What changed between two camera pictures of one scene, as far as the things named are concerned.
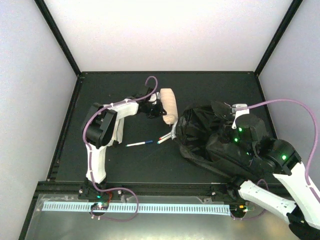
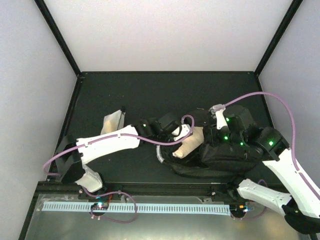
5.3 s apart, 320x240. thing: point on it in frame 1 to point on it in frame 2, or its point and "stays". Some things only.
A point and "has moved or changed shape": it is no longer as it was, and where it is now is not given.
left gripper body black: x=154 y=112 to x=164 y=137
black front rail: x=95 y=187 stays
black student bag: x=205 y=134 has moved or changed shape
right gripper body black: x=228 y=139 to x=215 y=141
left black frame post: x=60 y=36 stays
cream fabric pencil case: x=169 y=104 to x=196 y=138
